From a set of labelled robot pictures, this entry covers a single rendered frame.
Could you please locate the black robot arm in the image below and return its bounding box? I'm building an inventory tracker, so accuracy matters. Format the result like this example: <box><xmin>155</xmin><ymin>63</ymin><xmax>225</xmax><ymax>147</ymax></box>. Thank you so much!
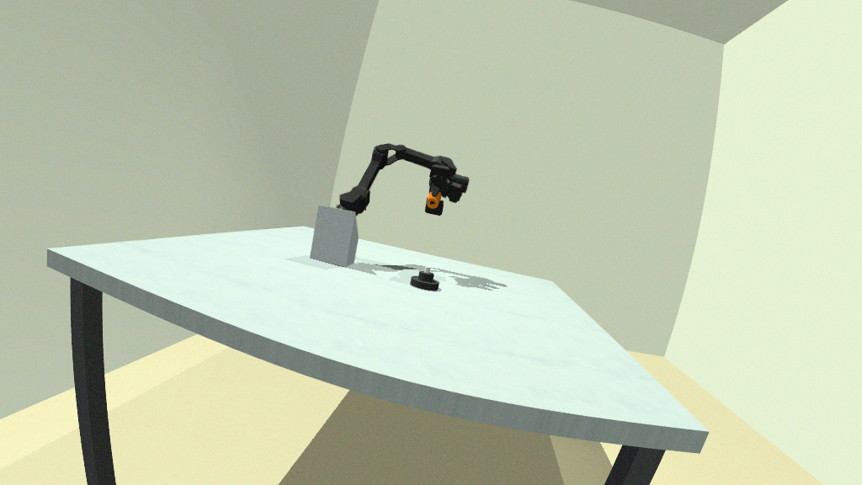
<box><xmin>335</xmin><ymin>143</ymin><xmax>469</xmax><ymax>216</ymax></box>

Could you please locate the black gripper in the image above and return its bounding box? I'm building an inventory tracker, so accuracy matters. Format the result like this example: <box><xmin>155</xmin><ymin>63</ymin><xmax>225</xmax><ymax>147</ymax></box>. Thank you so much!
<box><xmin>425</xmin><ymin>165</ymin><xmax>450</xmax><ymax>216</ymax></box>

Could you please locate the orange knob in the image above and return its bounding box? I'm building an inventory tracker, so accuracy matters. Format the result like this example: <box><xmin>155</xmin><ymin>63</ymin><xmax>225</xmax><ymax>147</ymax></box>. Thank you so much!
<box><xmin>427</xmin><ymin>191</ymin><xmax>441</xmax><ymax>209</ymax></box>

